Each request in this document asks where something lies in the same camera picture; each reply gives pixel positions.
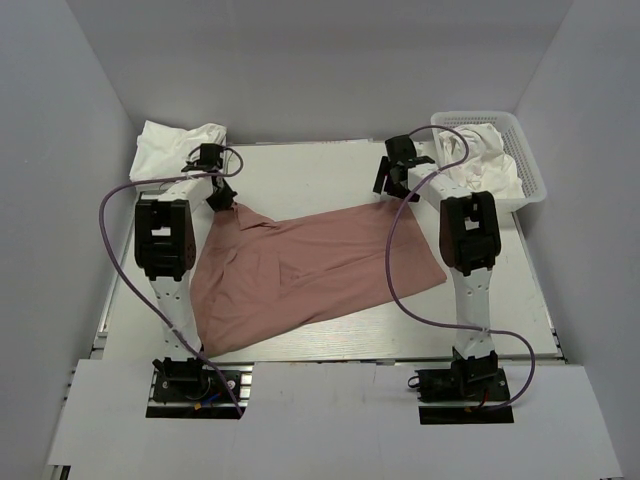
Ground white plastic basket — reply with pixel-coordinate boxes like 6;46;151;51
431;111;547;212

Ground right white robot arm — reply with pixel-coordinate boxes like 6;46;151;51
374;134;501;399

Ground pink t-shirt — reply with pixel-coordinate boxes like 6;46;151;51
191;200;446;356

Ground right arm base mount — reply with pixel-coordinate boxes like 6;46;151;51
407;357;514;426

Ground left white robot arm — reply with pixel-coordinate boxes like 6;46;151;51
134;143;236;355

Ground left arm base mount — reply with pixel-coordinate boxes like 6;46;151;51
146;357;252;420

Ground crumpled white t-shirts in basket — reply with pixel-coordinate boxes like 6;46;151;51
445;123;524;199

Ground folded white t-shirt stack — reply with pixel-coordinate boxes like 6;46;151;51
129;120;227;193

